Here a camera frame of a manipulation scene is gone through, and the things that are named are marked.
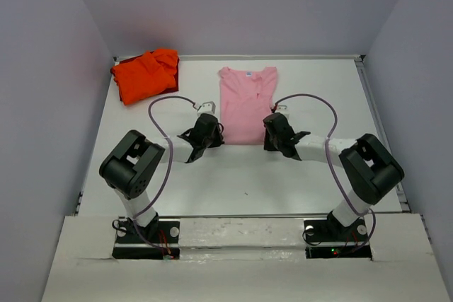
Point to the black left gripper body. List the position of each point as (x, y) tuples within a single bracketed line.
[(214, 140)]

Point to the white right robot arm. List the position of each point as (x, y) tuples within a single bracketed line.
[(370, 168)]

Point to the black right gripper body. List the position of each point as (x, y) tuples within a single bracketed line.
[(279, 142)]

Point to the pink t shirt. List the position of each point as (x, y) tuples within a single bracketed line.
[(246, 98)]

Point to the orange t shirt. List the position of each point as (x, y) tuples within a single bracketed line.
[(147, 74)]

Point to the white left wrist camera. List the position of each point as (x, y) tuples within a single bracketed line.
[(205, 108)]

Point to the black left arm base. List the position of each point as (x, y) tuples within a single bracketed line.
[(163, 245)]

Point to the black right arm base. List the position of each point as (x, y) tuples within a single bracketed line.
[(323, 243)]

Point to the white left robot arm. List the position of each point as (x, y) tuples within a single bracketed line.
[(130, 166)]

